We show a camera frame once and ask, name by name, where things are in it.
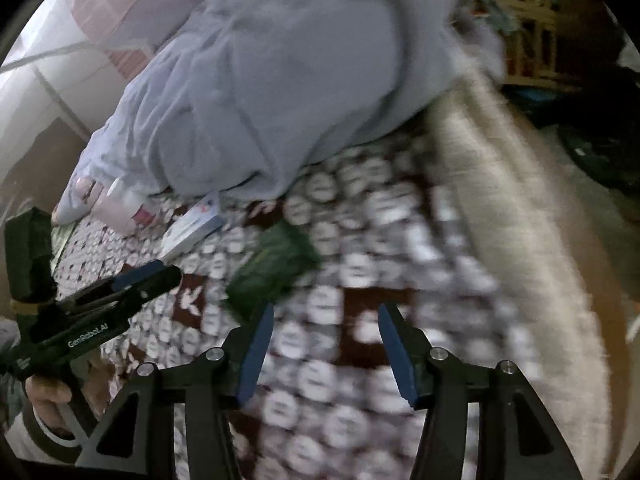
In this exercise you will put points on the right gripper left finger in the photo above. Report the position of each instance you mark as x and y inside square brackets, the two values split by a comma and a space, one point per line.
[228, 380]

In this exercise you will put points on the wooden baby crib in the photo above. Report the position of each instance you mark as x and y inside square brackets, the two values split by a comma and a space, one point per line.
[536, 34]

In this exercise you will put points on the dark green snack packet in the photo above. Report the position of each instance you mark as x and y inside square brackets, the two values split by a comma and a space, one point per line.
[283, 254]

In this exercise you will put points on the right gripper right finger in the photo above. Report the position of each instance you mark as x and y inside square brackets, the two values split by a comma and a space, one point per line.
[432, 380]

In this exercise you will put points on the pink thermos bottle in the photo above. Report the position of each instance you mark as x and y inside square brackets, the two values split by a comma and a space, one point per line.
[117, 205]

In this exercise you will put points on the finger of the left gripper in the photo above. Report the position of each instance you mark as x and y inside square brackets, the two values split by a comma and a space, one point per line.
[108, 286]
[139, 294]

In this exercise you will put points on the green white carton box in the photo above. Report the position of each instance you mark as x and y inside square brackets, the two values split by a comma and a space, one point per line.
[198, 222]

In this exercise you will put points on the lavender blue duvet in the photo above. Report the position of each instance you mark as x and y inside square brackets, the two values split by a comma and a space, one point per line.
[251, 91]

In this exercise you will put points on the white pink-label bottle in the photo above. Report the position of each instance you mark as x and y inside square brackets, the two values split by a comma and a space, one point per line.
[148, 214]

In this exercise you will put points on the person's left hand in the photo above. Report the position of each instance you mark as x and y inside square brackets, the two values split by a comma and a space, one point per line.
[48, 396]

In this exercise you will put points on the cream quilted mattress pad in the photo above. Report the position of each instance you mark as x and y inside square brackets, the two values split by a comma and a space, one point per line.
[499, 187]

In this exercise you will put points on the patterned fleece blanket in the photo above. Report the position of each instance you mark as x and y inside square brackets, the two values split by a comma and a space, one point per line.
[327, 405]

